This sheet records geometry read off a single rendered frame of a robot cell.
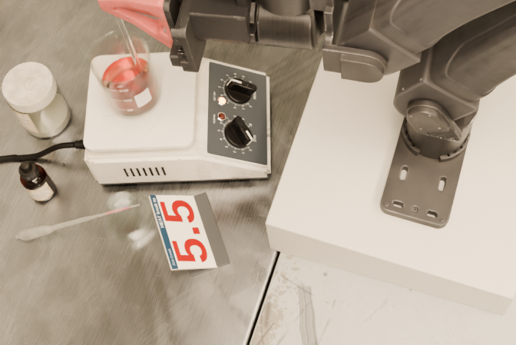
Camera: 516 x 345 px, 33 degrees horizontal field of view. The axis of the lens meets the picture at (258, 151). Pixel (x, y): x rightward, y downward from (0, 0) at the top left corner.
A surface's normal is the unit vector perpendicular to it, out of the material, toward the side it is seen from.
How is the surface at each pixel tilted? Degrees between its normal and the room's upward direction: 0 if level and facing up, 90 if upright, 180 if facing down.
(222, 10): 2
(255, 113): 30
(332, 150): 4
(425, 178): 4
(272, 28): 64
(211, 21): 90
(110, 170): 90
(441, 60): 57
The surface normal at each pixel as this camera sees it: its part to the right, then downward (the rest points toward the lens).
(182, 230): 0.54, -0.55
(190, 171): 0.00, 0.89
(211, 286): -0.07, -0.45
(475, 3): -0.21, 0.90
